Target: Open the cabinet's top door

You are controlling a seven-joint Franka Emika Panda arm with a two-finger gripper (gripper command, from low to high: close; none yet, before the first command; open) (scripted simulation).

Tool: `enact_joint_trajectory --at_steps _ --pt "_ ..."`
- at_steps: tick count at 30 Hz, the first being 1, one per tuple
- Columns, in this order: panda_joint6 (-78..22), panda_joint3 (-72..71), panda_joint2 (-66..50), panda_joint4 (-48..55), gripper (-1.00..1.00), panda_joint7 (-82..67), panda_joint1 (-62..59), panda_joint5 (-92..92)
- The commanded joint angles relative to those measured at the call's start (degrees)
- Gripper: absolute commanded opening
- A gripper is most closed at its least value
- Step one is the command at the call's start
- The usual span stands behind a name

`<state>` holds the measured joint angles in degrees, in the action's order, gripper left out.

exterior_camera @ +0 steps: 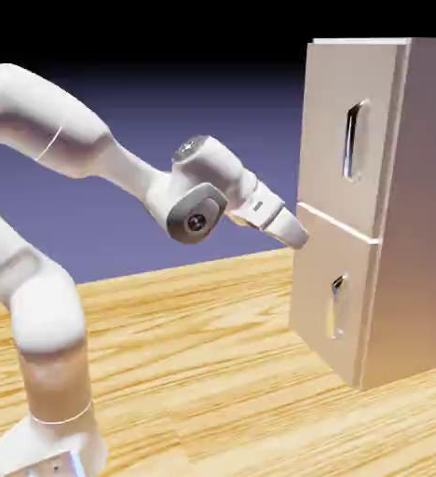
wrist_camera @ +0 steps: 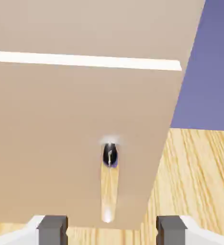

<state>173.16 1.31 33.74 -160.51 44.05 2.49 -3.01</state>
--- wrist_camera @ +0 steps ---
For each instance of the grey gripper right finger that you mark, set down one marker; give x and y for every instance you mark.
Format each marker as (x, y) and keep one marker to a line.
(171, 231)

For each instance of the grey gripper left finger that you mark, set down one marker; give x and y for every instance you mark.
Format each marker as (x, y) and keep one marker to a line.
(50, 231)

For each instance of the light wood cabinet door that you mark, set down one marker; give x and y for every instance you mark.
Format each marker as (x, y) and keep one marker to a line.
(56, 134)

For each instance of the light wood cabinet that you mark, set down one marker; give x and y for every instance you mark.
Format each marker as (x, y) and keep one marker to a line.
(104, 28)

